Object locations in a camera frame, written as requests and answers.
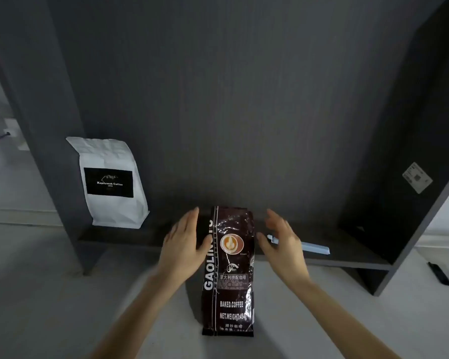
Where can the person's right forearm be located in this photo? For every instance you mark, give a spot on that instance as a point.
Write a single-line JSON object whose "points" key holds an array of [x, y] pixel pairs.
{"points": [[336, 325]]}

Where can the dark brown coffee bag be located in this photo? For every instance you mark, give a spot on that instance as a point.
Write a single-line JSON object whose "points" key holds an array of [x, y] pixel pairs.
{"points": [[228, 287]]}

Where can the dark grey wooden shelf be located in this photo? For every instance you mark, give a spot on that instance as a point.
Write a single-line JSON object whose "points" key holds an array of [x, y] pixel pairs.
{"points": [[247, 108]]}

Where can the white wall socket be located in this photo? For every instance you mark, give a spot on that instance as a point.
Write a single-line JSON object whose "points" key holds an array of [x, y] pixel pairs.
{"points": [[14, 130]]}

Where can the person's left forearm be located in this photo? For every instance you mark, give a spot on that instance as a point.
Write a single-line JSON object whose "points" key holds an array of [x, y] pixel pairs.
{"points": [[134, 321]]}

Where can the white sticker label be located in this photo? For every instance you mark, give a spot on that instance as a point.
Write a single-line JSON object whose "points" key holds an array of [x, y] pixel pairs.
{"points": [[417, 178]]}

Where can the light blue sealing clip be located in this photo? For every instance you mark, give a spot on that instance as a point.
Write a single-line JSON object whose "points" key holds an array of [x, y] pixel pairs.
{"points": [[314, 247]]}

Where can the person's left hand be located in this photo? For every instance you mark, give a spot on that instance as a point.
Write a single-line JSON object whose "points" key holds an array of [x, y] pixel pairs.
{"points": [[181, 250]]}

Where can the white bag with black label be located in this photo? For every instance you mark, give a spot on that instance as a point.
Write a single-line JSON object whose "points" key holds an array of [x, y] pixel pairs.
{"points": [[112, 209]]}

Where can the person's right hand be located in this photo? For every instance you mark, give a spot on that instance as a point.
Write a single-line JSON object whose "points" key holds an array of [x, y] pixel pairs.
{"points": [[286, 254]]}

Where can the black remote control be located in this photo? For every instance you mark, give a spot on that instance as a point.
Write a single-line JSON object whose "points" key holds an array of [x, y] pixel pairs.
{"points": [[439, 273]]}

